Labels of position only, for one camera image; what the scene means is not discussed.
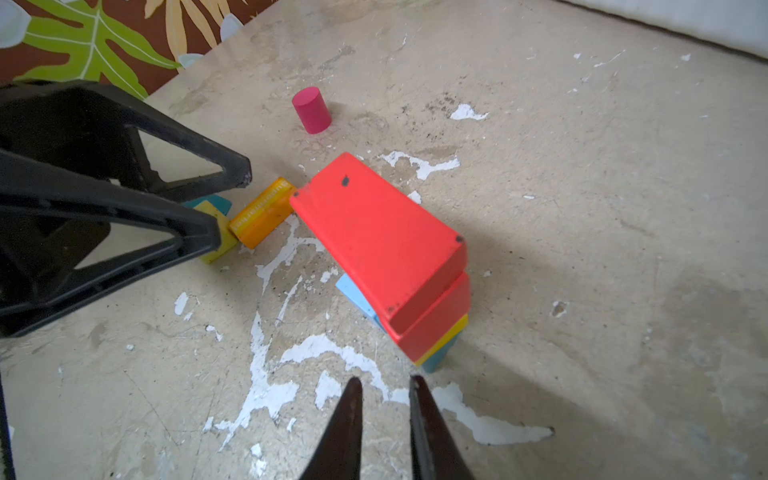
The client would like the teal small block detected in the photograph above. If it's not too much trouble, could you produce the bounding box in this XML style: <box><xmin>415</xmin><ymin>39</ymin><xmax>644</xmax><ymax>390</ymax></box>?
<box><xmin>421</xmin><ymin>335</ymin><xmax>459</xmax><ymax>374</ymax></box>

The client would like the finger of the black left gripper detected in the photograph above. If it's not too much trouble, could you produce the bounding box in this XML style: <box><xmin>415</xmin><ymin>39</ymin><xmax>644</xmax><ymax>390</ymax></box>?
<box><xmin>1</xmin><ymin>153</ymin><xmax>215</xmax><ymax>338</ymax></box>
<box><xmin>1</xmin><ymin>80</ymin><xmax>252</xmax><ymax>203</ymax></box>

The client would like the orange supermarket block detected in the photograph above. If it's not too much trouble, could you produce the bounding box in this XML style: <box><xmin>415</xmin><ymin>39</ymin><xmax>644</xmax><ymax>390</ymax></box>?
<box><xmin>228</xmin><ymin>177</ymin><xmax>297</xmax><ymax>249</ymax></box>

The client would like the teal roof block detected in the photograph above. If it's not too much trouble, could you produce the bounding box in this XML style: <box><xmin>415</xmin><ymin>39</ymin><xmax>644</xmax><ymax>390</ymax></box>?
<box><xmin>183</xmin><ymin>195</ymin><xmax>232</xmax><ymax>216</ymax></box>

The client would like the red arch block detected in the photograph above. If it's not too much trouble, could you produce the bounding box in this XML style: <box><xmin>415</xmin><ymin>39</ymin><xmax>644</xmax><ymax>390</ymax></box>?
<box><xmin>379</xmin><ymin>272</ymin><xmax>471</xmax><ymax>366</ymax></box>

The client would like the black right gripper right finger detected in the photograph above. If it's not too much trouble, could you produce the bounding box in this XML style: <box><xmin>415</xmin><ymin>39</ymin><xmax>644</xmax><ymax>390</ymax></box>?
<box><xmin>409</xmin><ymin>375</ymin><xmax>474</xmax><ymax>479</ymax></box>

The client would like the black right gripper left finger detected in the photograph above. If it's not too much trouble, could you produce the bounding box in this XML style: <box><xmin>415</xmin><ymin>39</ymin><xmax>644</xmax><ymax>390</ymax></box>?
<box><xmin>300</xmin><ymin>377</ymin><xmax>363</xmax><ymax>480</ymax></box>

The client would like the pink cylinder block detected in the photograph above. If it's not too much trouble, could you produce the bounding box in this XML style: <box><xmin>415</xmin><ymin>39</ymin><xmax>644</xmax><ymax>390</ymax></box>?
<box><xmin>292</xmin><ymin>86</ymin><xmax>332</xmax><ymax>135</ymax></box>

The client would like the lime green cube block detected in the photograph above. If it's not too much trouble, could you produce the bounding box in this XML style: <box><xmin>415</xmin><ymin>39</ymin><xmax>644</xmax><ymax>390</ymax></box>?
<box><xmin>193</xmin><ymin>200</ymin><xmax>239</xmax><ymax>264</ymax></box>

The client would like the red rectangular block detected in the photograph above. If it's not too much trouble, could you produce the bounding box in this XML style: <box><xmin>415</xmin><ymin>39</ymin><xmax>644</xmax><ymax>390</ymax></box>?
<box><xmin>291</xmin><ymin>153</ymin><xmax>468</xmax><ymax>340</ymax></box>

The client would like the light blue cube block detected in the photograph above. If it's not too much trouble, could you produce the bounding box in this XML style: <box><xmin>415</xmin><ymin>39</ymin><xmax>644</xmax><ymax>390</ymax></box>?
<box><xmin>336</xmin><ymin>274</ymin><xmax>383</xmax><ymax>330</ymax></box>

